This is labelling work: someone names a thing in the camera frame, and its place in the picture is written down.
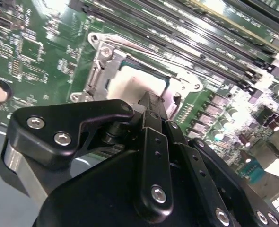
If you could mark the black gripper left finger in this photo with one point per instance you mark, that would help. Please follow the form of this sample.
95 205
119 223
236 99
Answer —
47 132

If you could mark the silver topped CPU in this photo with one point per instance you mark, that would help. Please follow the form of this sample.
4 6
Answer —
134 82

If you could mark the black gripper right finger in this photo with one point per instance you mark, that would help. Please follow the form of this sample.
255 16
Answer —
212 184

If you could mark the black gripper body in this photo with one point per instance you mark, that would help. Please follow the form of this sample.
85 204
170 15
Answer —
94 201

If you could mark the metal socket cover frame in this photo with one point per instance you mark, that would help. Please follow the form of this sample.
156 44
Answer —
110 66

